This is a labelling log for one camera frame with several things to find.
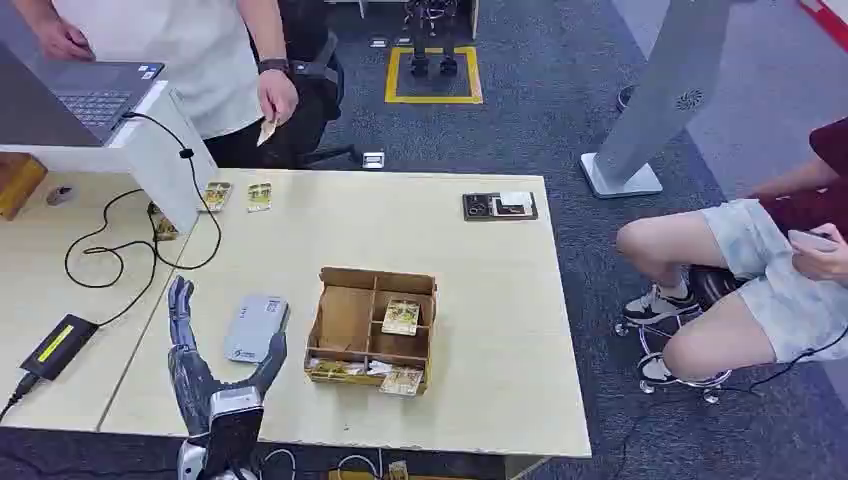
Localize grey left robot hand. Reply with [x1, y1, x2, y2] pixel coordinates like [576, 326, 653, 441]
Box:
[165, 274, 290, 440]

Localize grey flat card case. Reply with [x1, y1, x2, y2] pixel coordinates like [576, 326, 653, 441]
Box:
[223, 294, 291, 365]

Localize black power adapter yellow label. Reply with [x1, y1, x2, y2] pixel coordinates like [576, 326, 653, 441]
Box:
[19, 313, 101, 383]

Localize wooden compartment box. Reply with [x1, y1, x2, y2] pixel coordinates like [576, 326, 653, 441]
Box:
[303, 266, 439, 397]

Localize sleeved card with yellow print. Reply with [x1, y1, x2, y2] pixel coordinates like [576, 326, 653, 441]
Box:
[197, 181, 234, 214]

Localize card with green-yellow print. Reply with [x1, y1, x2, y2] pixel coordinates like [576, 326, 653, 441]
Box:
[381, 298, 422, 338]
[246, 182, 274, 214]

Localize card with tan print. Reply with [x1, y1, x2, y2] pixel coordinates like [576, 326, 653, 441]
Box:
[378, 366, 426, 398]

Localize wooden board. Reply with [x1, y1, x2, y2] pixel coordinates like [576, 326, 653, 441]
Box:
[327, 459, 480, 480]

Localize white laptop stand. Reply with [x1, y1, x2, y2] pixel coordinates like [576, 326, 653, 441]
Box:
[0, 80, 221, 235]

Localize brown wooden block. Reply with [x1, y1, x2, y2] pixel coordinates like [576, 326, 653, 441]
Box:
[0, 152, 48, 223]

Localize standing person's left hand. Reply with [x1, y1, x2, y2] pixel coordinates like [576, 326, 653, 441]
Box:
[256, 68, 300, 128]

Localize standing person's hand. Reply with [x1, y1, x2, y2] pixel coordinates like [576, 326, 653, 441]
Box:
[256, 68, 300, 128]
[33, 15, 97, 63]

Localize dark grey laptop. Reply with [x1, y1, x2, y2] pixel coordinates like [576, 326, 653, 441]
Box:
[0, 38, 166, 149]

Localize black office chair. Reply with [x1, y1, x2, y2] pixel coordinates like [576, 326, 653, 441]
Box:
[278, 0, 367, 171]

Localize standing person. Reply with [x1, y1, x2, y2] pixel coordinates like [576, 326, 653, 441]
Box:
[11, 0, 346, 171]

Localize black tray with small items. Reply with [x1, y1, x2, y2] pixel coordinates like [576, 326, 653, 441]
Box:
[461, 191, 540, 223]

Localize yellow tape square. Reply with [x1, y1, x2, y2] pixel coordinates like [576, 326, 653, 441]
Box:
[384, 45, 485, 106]

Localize standing person's right hand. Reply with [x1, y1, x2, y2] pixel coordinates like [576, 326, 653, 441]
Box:
[33, 15, 97, 63]

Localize black robot legs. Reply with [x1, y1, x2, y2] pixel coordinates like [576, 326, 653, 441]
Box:
[403, 0, 462, 78]

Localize chrome wheeled stool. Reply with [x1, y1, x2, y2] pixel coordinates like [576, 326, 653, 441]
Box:
[612, 263, 750, 406]

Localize grey-white pillar stand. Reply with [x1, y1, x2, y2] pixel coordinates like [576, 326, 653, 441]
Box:
[578, 0, 738, 201]

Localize seated person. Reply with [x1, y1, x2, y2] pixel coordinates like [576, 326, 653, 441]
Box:
[615, 117, 848, 387]

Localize pale phone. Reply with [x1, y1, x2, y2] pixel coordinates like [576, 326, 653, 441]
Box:
[786, 229, 840, 255]

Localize black power cable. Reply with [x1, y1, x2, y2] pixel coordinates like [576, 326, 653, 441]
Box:
[63, 111, 224, 328]

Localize white cable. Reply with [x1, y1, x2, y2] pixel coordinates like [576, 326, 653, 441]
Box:
[260, 448, 387, 480]

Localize black floor cable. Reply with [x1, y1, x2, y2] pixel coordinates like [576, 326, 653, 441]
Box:
[612, 323, 848, 480]

